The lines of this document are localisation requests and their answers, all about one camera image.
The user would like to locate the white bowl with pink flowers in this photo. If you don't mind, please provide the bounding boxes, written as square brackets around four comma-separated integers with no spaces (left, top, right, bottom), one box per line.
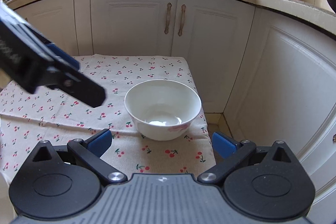
[123,78,202,142]

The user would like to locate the white kitchen cabinets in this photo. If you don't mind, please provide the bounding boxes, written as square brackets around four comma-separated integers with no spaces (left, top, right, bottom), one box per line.
[14,0,335,223]

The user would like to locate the cherry print tablecloth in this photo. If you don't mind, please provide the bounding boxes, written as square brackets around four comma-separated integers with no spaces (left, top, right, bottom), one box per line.
[1,55,215,181]

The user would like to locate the bronze cabinet handle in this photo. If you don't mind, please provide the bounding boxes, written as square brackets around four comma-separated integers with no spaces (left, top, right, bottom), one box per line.
[164,2,172,35]
[178,4,186,36]

